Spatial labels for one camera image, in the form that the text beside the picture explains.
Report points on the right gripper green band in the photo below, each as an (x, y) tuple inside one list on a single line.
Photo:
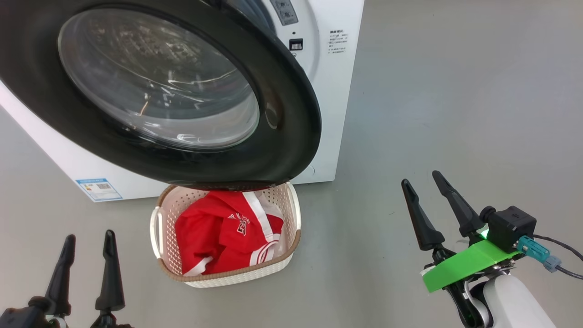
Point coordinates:
[(460, 266)]

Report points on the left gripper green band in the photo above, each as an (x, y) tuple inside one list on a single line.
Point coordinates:
[(111, 321)]

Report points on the red jersey with white stripes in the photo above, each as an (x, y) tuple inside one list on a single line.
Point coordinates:
[(205, 232)]

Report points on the white cloth garment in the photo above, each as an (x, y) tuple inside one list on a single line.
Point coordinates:
[(272, 207)]

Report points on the black round glass washer door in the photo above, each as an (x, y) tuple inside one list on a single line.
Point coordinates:
[(282, 136)]

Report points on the cream perforated laundry basket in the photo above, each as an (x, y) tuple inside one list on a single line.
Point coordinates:
[(166, 237)]

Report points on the white front-load washing machine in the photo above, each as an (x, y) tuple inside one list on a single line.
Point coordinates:
[(337, 114)]

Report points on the black door latch slot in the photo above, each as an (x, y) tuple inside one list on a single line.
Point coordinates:
[(296, 44)]

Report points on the blue energy label sticker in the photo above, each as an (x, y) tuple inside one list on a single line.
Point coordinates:
[(99, 189)]

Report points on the printed warning text label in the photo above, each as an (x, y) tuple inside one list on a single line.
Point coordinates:
[(340, 42)]

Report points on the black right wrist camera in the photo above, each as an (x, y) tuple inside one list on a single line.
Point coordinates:
[(512, 228)]

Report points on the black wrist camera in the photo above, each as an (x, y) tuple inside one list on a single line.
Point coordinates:
[(512, 228), (23, 316)]

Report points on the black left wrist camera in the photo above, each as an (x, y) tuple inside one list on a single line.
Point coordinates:
[(23, 316)]

